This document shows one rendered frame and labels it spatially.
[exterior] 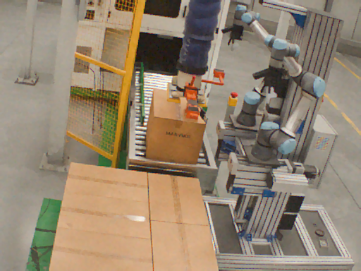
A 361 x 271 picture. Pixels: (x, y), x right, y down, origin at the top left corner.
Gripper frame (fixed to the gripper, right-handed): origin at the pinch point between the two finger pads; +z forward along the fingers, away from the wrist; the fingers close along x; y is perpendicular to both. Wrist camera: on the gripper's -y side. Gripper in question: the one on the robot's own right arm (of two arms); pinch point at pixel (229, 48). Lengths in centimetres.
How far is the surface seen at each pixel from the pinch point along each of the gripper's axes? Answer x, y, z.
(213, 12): -20.6, -21.7, -29.5
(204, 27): -22.3, -26.2, -17.8
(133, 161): -25, -59, 93
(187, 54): -18.4, -33.2, 5.6
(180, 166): -25, -23, 92
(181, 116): -10, -27, 57
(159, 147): -18, -40, 82
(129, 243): -118, -62, 98
